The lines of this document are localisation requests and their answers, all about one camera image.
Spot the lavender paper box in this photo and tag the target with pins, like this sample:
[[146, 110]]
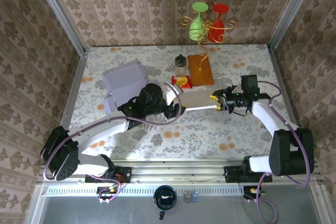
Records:
[[123, 79]]

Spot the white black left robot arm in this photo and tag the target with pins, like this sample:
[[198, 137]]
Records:
[[99, 129]]

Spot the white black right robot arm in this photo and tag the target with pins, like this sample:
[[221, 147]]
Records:
[[288, 150]]

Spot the red snack packet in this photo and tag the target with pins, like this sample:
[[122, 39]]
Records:
[[182, 81]]

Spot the red wine glass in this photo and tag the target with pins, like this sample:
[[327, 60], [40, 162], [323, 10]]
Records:
[[216, 32]]

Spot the green wine glass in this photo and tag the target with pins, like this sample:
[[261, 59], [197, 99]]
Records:
[[197, 26]]

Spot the perforated metal strip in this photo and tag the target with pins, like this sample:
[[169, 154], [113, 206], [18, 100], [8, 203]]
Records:
[[136, 191]]

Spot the black connector block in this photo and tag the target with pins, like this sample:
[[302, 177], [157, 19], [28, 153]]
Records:
[[249, 191], [105, 192]]

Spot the small grey adapter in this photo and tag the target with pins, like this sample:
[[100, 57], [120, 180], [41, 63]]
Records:
[[187, 196]]

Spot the small blue adapter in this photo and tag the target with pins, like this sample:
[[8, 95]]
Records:
[[194, 196]]

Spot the grey metal shelf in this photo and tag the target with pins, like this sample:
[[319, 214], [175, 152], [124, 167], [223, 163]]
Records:
[[223, 213]]

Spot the small black clip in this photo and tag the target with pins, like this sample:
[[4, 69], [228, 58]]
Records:
[[161, 215]]

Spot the aluminium table side rail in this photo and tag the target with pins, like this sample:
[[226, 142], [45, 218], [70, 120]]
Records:
[[288, 98], [69, 103]]

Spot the aluminium frame rail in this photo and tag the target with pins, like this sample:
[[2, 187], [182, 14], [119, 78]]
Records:
[[178, 170]]

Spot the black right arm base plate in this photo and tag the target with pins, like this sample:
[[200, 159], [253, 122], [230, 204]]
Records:
[[231, 175]]

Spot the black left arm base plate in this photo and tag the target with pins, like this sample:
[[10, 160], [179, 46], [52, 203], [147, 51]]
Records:
[[123, 175]]

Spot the aluminium frame post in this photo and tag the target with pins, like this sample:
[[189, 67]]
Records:
[[60, 14], [291, 11]]

